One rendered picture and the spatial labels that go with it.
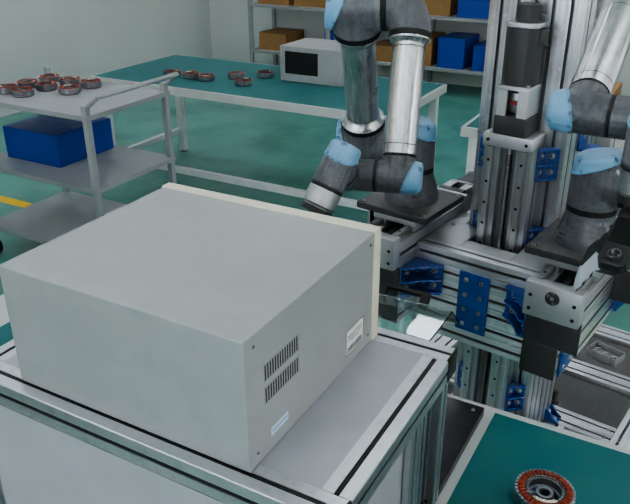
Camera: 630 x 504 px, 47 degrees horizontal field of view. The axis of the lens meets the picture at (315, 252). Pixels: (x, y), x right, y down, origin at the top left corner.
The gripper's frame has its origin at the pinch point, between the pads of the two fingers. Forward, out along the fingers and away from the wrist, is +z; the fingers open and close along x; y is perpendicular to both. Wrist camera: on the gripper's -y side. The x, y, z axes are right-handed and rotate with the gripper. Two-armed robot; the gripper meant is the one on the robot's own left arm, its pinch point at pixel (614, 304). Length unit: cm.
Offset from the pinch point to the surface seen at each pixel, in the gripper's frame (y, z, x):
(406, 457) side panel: -42.6, 12.9, 16.1
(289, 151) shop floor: 315, 115, 330
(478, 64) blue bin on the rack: 560, 79, 287
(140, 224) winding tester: -50, -16, 63
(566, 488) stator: -7.5, 36.8, 0.5
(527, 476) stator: -8.8, 36.9, 7.7
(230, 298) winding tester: -60, -16, 35
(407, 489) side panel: -42.5, 19.1, 15.7
